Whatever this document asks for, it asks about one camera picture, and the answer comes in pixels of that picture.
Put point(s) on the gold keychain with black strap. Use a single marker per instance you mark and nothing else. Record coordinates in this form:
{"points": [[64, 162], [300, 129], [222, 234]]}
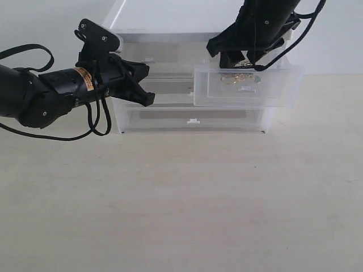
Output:
{"points": [[234, 78]]}

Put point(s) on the clear bottom drawer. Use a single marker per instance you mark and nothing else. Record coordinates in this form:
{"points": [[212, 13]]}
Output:
{"points": [[186, 117]]}

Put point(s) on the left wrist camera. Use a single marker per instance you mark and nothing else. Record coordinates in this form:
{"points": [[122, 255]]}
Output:
{"points": [[98, 36]]}

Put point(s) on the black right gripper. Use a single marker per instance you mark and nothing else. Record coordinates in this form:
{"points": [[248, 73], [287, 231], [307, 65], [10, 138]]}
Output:
{"points": [[257, 30]]}

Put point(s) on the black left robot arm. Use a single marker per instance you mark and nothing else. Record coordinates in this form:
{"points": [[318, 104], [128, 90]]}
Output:
{"points": [[36, 101]]}

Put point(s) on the white plastic drawer cabinet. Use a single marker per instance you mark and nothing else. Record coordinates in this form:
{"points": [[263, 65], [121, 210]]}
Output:
{"points": [[174, 21]]}

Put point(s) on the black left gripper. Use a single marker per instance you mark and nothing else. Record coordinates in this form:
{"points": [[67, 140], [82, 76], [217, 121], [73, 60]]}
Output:
{"points": [[120, 76]]}

